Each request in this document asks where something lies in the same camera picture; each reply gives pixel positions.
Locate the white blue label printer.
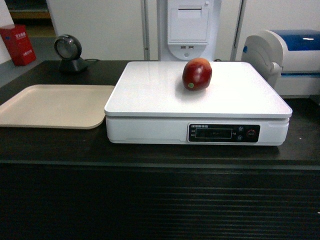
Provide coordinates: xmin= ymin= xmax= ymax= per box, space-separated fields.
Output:
xmin=241 ymin=29 xmax=320 ymax=98

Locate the white checkout scale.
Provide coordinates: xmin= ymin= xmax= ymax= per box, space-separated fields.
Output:
xmin=104 ymin=61 xmax=293 ymax=146

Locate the white receipt printer kiosk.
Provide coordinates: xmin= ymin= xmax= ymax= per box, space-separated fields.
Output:
xmin=156 ymin=0 xmax=222 ymax=62

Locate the black checkout counter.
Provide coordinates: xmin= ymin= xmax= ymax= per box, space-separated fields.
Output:
xmin=0 ymin=98 xmax=320 ymax=240

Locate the dark red mango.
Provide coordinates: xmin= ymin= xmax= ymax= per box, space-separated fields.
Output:
xmin=182 ymin=57 xmax=213 ymax=91

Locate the red box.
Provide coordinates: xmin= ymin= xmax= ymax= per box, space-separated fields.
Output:
xmin=0 ymin=24 xmax=37 ymax=66

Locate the beige plastic tray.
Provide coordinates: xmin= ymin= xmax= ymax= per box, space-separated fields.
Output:
xmin=0 ymin=84 xmax=114 ymax=130

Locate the black barcode scanner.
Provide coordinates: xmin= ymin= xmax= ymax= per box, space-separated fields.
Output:
xmin=54 ymin=34 xmax=89 ymax=74

